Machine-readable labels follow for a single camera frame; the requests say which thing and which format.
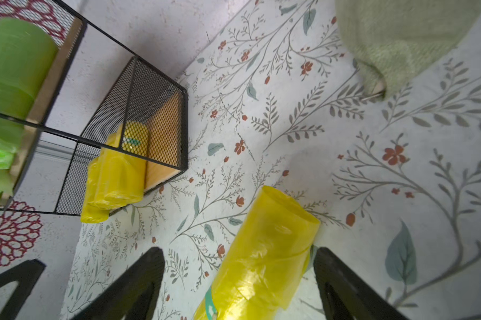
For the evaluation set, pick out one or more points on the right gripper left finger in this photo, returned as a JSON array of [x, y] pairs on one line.
[[133, 295]]

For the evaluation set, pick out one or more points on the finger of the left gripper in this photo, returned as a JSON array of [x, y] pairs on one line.
[[25, 276]]

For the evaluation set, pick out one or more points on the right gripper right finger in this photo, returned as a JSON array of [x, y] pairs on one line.
[[344, 295]]

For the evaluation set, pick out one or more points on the yellow bag roll top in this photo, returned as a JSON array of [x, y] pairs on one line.
[[265, 263]]

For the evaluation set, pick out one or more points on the black wire wooden shelf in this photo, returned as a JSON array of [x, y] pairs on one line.
[[95, 84]]

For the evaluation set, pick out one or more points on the yellow bag roll front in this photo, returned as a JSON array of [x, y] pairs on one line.
[[91, 214]]

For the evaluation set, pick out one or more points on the green cushion pillow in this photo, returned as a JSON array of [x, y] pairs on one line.
[[392, 42]]

